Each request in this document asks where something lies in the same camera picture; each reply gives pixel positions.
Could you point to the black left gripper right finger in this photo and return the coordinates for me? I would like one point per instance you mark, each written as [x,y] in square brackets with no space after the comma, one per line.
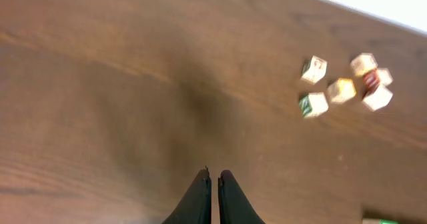
[234,206]

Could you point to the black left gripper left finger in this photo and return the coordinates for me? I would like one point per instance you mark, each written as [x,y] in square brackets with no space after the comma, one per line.
[195,205]

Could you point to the green block letter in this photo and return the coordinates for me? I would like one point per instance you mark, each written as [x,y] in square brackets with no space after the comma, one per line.
[377,221]

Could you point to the white block letter W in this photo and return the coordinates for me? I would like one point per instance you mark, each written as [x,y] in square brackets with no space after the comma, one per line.
[313,104]

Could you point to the yellow top wooden block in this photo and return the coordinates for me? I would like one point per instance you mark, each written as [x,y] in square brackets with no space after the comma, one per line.
[341,90]

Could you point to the white block red circle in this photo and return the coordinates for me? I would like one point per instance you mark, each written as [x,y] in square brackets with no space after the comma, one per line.
[314,70]

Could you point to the white block bird drawing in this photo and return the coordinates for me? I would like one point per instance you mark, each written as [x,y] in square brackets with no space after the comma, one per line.
[377,98]

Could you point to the tan block letter K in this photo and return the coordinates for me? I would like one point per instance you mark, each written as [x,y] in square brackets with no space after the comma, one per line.
[377,77]

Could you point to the tan block top back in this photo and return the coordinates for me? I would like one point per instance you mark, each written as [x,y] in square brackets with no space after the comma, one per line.
[363,63]

